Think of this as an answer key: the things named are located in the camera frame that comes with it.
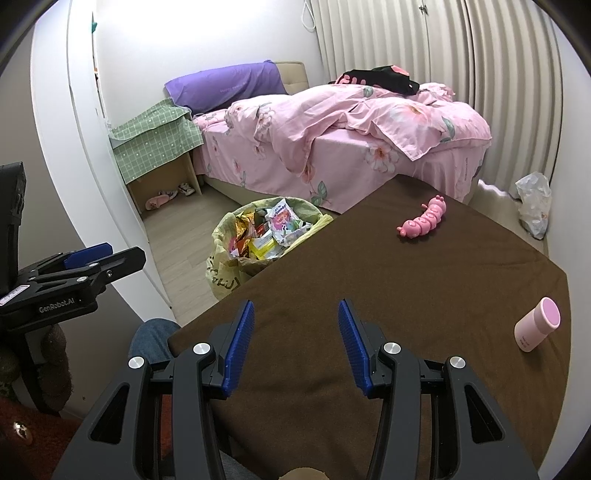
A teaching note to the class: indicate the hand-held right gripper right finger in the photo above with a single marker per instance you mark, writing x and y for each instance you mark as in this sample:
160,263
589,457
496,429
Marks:
353,350

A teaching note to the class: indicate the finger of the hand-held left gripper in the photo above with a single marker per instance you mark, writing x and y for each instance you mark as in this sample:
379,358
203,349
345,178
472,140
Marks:
122,263
87,255

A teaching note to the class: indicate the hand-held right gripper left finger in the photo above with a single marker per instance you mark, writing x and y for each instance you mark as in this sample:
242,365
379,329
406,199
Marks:
240,350

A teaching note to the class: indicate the bin with yellow liner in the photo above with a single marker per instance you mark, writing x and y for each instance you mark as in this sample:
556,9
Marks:
221,272

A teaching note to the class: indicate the gold foil wrapper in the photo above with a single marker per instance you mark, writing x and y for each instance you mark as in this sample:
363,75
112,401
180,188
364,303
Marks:
243,225

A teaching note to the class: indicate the pink cartoon snack packet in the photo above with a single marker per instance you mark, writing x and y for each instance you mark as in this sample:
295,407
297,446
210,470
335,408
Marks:
281,217

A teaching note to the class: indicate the pink slipper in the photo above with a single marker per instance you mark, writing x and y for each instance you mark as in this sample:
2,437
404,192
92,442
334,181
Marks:
157,202

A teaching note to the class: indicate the person's leg in jeans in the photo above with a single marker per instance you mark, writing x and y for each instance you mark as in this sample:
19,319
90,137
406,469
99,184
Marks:
152,339

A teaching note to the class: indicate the wooden nightstand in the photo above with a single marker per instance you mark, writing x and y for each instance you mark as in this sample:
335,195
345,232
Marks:
159,177

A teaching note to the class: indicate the small white shoe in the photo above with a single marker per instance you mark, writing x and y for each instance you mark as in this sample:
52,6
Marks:
185,189

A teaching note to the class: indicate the green checked cloth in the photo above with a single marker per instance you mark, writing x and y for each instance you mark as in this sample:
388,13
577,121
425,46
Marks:
152,143

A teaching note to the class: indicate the pink caterpillar toy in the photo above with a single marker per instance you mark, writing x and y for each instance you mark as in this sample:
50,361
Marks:
422,221

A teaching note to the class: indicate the pink tumbler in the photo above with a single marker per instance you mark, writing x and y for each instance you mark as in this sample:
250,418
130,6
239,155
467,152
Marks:
535,325

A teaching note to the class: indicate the bed with pink sheet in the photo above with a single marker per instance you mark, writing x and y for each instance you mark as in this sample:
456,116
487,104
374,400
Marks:
332,150

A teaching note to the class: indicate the purple pillow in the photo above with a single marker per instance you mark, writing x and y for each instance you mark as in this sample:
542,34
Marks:
221,85

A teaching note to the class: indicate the pink floral duvet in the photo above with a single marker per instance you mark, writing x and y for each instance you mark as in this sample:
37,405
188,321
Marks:
286,115

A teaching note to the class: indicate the white plastic bag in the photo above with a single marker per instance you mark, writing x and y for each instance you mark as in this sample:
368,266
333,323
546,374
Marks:
533,203

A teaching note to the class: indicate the beige headboard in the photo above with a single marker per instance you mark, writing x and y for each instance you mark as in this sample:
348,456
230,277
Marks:
295,76

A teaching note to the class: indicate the black garment with pink print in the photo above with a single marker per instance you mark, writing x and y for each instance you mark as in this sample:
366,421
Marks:
383,78

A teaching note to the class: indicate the white pleated curtain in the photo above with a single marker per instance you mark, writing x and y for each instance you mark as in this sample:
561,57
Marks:
461,55

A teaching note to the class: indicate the green wall decoration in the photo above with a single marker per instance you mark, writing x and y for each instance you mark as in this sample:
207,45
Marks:
94,23

